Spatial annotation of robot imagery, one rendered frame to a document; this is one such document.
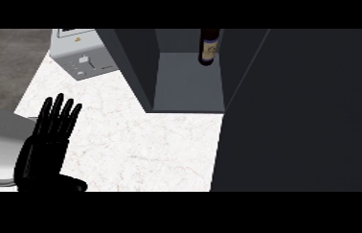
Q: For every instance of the dark grey open cabinet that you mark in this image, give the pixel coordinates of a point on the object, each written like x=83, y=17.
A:
x=186, y=83

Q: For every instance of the dark wine bottle tan label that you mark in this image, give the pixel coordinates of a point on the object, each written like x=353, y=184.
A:
x=209, y=50

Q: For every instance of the dark grey cabinet door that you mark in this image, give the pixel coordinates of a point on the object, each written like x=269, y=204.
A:
x=291, y=115

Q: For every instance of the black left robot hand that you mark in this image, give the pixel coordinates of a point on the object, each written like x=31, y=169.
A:
x=43, y=153

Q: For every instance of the grey metal sink basin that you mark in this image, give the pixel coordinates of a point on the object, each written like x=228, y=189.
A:
x=12, y=147

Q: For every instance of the pale grey box appliance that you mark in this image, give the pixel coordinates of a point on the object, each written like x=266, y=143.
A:
x=82, y=54

